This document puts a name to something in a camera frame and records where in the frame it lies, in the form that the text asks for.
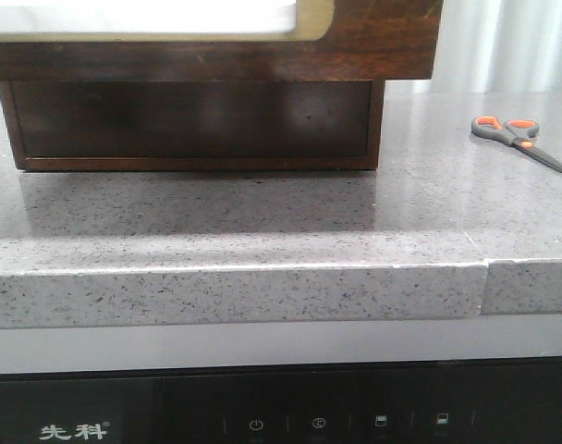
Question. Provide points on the dark wooden drawer cabinet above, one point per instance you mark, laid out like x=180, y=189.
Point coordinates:
x=29, y=162

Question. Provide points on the lower wooden drawer with notch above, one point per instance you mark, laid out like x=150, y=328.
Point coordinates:
x=193, y=119

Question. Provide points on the black appliance control panel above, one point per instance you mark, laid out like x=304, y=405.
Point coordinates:
x=469, y=401

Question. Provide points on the grey and orange scissors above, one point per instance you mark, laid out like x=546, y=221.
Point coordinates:
x=516, y=133

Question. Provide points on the wooden drawer with window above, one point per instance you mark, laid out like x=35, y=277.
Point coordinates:
x=334, y=41

